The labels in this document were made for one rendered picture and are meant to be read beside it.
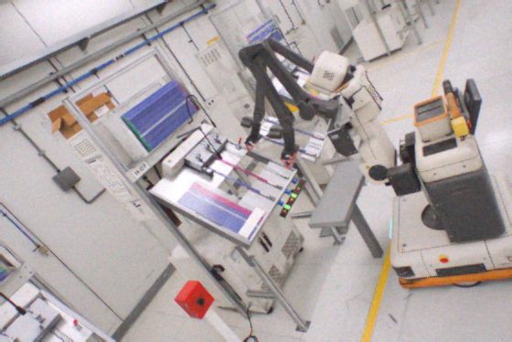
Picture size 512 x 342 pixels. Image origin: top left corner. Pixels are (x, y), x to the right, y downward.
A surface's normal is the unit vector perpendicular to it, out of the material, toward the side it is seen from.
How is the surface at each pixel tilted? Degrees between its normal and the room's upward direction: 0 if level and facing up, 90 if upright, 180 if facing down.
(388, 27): 90
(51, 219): 90
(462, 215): 88
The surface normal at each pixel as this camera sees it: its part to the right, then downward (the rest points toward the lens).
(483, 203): -0.32, 0.56
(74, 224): 0.72, -0.18
